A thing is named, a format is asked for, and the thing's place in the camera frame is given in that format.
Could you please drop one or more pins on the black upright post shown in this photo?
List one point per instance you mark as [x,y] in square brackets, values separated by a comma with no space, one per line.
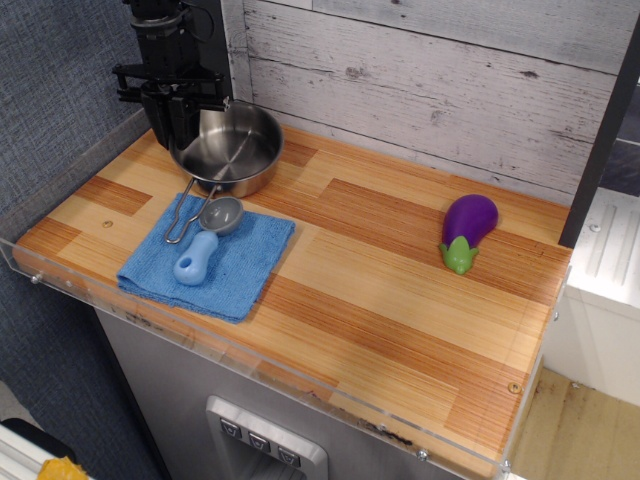
[610,125]
[209,21]

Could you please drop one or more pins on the black right upright post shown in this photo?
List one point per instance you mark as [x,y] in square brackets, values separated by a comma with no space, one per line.
[610,125]

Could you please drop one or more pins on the yellow object bottom left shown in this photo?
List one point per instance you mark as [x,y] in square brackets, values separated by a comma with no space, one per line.
[61,469]

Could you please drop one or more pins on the silver steel pan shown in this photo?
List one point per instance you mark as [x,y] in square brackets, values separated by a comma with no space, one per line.
[235,153]

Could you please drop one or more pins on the purple toy eggplant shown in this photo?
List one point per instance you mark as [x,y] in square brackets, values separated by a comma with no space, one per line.
[467,222]

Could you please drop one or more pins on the black left upright post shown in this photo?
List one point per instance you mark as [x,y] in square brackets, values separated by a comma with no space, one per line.
[209,21]

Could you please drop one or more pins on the blue folded rag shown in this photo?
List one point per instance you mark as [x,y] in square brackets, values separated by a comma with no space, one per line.
[237,272]

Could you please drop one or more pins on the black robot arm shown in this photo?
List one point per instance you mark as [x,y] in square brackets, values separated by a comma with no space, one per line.
[162,10]

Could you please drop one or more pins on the grey cabinet with dispenser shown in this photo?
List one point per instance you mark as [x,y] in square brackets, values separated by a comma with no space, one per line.
[211,422]

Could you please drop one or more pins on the white side counter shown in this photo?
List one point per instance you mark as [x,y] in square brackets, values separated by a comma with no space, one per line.
[593,337]

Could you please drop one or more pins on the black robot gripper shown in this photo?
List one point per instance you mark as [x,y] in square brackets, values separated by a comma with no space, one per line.
[170,65]

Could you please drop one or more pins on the clear acrylic table guard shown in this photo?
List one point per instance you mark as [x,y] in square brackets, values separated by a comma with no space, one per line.
[361,316]

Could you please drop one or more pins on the blue grey toy scoop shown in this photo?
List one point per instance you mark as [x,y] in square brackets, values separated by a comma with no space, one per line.
[220,217]

